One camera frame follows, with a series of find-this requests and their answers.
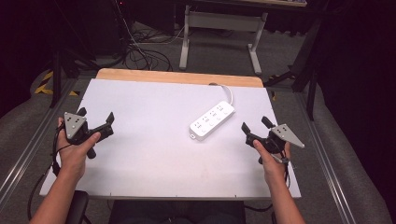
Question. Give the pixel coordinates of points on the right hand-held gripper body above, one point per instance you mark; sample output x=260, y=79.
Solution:
x=280, y=135

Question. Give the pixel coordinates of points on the black chair armrest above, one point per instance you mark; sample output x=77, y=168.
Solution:
x=77, y=207

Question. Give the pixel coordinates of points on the person's right hand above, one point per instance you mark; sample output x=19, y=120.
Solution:
x=271, y=165

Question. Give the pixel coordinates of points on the black metal stand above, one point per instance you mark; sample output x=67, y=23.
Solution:
x=57, y=71
x=306, y=68

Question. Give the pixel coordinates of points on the grey metal desk frame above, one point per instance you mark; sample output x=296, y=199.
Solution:
x=222, y=21

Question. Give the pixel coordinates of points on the white table cover sheet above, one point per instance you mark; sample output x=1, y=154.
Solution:
x=155, y=155

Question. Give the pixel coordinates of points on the aluminium floor rail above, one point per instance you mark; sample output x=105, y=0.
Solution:
x=29, y=149
x=327, y=161

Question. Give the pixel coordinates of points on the white power strip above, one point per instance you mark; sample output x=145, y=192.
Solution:
x=212, y=120

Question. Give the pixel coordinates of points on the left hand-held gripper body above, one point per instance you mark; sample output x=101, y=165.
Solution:
x=74, y=124

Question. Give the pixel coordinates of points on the person's left hand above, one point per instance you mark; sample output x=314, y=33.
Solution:
x=72, y=152

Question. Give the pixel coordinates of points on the person's dark trouser legs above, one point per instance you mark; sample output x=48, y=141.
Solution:
x=177, y=213

